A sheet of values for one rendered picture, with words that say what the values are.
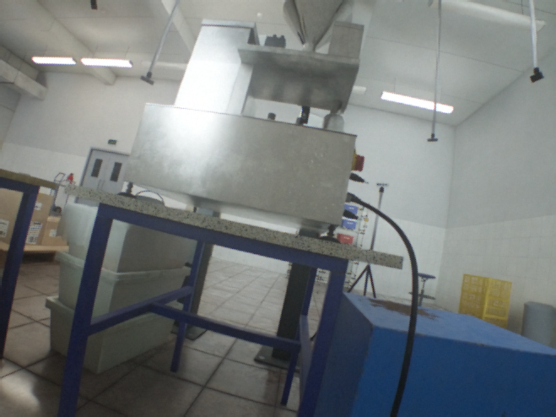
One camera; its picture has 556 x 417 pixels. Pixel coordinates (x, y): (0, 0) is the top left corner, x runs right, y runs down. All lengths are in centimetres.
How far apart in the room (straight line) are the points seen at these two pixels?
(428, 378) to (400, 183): 645
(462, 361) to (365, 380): 21
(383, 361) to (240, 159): 56
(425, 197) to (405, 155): 113
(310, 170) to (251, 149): 15
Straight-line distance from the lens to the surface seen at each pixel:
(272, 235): 53
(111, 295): 126
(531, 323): 437
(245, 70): 83
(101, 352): 136
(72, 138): 979
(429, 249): 708
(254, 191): 65
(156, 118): 81
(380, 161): 698
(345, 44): 80
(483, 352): 73
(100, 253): 72
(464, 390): 74
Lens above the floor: 73
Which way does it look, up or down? 7 degrees up
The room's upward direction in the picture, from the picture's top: 12 degrees clockwise
